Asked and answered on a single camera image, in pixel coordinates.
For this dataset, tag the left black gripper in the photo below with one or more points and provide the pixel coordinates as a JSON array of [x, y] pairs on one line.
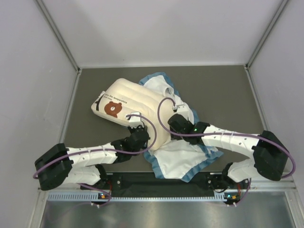
[[131, 129]]

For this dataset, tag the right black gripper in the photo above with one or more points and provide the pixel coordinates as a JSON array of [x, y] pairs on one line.
[[175, 137]]

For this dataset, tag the blue white bear pillowcase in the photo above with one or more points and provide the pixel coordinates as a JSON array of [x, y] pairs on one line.
[[177, 159]]

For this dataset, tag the cream bear pillow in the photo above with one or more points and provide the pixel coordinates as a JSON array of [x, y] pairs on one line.
[[124, 97]]

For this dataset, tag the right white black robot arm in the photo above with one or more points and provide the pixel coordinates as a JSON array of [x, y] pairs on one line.
[[266, 155]]

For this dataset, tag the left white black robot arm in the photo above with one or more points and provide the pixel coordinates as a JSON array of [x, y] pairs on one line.
[[62, 165]]

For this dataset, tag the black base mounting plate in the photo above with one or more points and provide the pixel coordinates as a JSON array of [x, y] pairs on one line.
[[145, 184]]

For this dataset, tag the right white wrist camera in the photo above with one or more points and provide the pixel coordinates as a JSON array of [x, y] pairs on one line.
[[181, 109]]

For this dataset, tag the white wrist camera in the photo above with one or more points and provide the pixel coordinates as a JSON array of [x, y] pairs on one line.
[[181, 109], [135, 120]]

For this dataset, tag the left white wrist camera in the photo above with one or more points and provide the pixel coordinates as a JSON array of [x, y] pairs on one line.
[[135, 120]]

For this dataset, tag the grey slotted cable duct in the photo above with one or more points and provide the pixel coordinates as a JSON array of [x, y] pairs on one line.
[[100, 197]]

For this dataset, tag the aluminium frame rail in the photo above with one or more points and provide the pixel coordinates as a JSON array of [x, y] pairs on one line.
[[213, 181]]

